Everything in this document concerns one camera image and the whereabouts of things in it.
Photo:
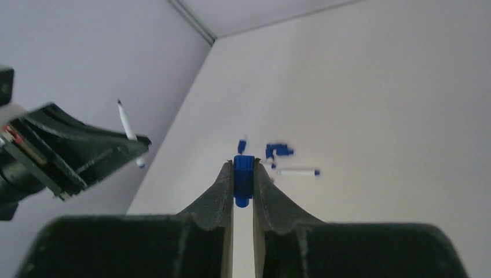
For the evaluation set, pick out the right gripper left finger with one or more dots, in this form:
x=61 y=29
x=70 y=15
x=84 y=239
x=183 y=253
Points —
x=214 y=208

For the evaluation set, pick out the white marker pen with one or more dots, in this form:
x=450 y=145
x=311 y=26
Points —
x=140 y=161
x=271 y=164
x=299 y=172

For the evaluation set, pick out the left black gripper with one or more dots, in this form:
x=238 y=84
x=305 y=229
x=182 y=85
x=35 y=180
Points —
x=34 y=159

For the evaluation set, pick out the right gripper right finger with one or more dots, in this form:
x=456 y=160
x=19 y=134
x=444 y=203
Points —
x=273 y=210

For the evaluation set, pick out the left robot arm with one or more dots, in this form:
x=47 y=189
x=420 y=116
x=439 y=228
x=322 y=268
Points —
x=11 y=110

